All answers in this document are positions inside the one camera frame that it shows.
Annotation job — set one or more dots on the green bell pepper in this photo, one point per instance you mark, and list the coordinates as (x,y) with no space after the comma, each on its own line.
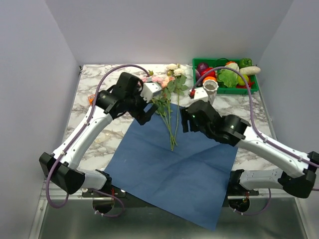
(245,62)

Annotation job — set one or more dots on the purple eggplant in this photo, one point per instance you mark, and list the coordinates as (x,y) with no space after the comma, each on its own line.
(197,76)

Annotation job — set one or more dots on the orange snack packet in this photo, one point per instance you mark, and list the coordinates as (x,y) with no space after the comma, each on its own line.
(91,99)

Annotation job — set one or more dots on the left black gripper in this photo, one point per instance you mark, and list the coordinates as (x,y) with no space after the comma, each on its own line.
(145,117)

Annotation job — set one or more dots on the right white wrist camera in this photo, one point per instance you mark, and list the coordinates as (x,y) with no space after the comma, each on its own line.
(198,94)

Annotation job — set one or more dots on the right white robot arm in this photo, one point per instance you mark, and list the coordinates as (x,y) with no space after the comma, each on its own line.
(295,171)

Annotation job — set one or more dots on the green lettuce toy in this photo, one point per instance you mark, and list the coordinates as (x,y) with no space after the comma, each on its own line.
(227,78)

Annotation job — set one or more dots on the white ribbed ceramic vase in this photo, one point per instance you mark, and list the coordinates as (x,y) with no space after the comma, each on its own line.
(211,87)

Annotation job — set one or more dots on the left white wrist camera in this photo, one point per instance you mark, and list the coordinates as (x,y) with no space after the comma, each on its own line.
(150,90)

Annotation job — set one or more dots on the white rose stem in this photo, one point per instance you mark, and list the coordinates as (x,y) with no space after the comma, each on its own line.
(174,83)

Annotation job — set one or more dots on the green apple toy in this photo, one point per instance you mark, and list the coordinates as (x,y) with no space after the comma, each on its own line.
(242,82)

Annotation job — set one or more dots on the orange pumpkin toy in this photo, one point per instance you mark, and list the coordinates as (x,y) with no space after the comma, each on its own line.
(209,78)

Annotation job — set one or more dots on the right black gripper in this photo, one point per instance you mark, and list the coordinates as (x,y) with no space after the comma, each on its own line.
(185,115)

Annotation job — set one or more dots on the purple onion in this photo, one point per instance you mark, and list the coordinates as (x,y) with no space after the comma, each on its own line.
(202,66)

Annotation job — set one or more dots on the white radish toy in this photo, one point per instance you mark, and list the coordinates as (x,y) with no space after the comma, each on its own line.
(250,70)

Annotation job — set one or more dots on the red bell pepper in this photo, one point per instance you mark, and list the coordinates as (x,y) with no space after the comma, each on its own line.
(208,72)

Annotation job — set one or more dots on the green plastic basket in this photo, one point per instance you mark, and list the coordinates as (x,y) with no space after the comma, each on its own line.
(238,90)

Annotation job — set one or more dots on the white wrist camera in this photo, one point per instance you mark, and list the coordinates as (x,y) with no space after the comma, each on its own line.
(150,90)
(198,94)

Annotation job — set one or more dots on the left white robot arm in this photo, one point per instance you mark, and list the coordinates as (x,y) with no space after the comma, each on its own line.
(60,167)

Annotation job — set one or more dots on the dark blue wrapping sheet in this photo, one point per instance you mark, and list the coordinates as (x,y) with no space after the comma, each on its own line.
(188,180)

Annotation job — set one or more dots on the pink rose bunch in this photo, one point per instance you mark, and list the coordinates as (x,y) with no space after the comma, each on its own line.
(163,101)

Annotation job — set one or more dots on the black mounting base plate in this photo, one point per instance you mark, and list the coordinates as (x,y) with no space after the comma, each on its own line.
(236,197)

